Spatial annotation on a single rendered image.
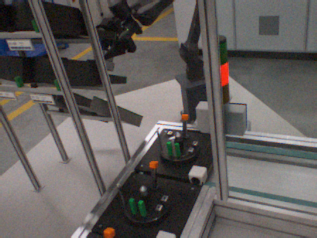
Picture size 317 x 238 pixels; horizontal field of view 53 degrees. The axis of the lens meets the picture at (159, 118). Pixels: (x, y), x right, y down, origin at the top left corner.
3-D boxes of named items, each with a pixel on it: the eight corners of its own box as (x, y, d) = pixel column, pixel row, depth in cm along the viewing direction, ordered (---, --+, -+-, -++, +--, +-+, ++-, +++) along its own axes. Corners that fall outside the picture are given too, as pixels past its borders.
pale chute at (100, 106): (114, 120, 132) (118, 110, 132) (139, 127, 124) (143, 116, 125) (63, 102, 108) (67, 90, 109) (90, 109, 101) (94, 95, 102)
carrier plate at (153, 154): (163, 132, 125) (163, 127, 124) (223, 139, 115) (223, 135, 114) (135, 173, 108) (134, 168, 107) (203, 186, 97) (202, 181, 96)
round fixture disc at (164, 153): (169, 137, 119) (168, 132, 117) (206, 142, 112) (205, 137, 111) (153, 161, 108) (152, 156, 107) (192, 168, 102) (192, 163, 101)
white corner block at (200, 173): (194, 174, 103) (192, 164, 101) (207, 176, 101) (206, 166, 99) (189, 184, 99) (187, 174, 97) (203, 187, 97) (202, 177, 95)
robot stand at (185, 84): (208, 105, 154) (204, 67, 144) (221, 120, 142) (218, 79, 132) (180, 113, 152) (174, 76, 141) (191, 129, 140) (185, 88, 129)
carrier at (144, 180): (133, 176, 107) (124, 146, 100) (202, 190, 96) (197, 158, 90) (92, 234, 89) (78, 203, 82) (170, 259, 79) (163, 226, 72)
